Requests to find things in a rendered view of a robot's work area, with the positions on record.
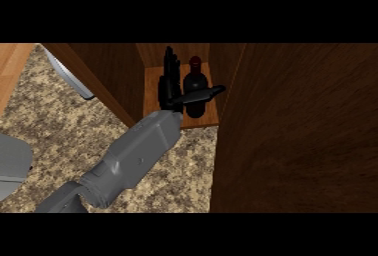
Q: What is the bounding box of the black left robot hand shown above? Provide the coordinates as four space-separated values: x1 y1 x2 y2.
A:
156 45 229 115

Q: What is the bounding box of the dark wine bottle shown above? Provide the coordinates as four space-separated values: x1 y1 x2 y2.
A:
181 55 211 120

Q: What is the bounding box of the brown wooden cabinet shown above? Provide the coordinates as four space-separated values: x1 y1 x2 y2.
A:
136 42 248 130

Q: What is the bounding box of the brown wooden cabinet door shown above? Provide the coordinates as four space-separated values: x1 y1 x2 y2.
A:
40 42 146 129
208 42 378 214

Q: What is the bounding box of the pale grey rounded object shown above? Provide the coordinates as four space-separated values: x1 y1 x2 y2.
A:
0 133 35 202

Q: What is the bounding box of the silver cabinet door handle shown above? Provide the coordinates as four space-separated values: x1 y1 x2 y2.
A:
40 44 97 101

